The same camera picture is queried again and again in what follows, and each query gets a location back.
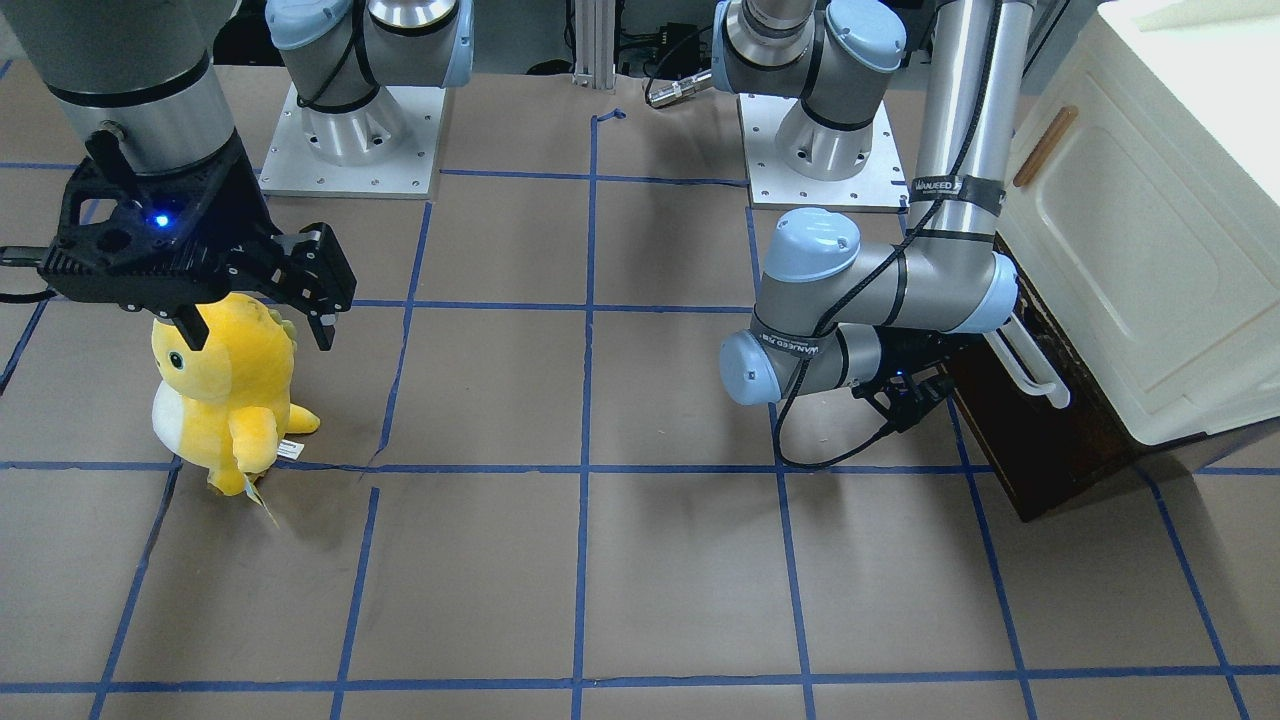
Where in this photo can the black gripper at drawer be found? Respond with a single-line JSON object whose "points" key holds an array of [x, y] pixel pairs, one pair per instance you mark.
{"points": [[903, 354]]}

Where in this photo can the black gripper near toy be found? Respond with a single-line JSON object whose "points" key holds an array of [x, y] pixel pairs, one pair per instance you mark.
{"points": [[243, 212]]}

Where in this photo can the dark brown wooden drawer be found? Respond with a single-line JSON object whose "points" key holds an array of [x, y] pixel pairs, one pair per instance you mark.
{"points": [[1043, 457]]}

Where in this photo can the silver robot arm near toy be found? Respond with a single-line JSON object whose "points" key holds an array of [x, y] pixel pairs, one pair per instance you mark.
{"points": [[145, 70]]}

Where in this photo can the silver robot arm with drawer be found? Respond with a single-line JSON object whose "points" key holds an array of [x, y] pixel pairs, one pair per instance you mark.
{"points": [[847, 300]]}

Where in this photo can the yellow plush dinosaur toy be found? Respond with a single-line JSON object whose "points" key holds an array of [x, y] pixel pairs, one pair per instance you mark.
{"points": [[227, 406]]}

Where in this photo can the white drawer handle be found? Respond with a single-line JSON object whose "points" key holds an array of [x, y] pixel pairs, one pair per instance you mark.
{"points": [[1025, 362]]}

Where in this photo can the robot base plate near box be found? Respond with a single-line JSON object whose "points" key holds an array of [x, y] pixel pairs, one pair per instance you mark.
{"points": [[794, 162]]}

